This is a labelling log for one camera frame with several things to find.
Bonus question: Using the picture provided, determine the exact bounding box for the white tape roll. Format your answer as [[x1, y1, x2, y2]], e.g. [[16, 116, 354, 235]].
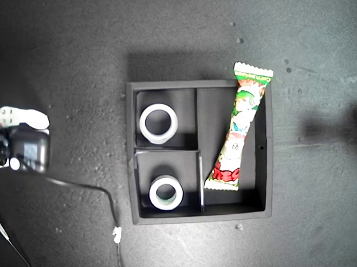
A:
[[138, 102, 179, 146], [148, 174, 185, 212]]

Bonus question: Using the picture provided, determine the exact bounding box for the green printed snack bar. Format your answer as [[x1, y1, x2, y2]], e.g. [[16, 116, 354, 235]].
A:
[[199, 60, 278, 193]]

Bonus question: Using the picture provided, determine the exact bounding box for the black tray with wells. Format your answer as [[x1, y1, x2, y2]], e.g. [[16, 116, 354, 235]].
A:
[[124, 76, 277, 226]]

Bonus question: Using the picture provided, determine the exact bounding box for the thin black wire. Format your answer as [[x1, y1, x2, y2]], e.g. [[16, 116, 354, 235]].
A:
[[0, 216, 36, 267]]

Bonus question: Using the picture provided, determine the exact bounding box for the black camera cable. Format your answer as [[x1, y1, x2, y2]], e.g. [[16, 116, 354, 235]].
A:
[[19, 153, 124, 267]]

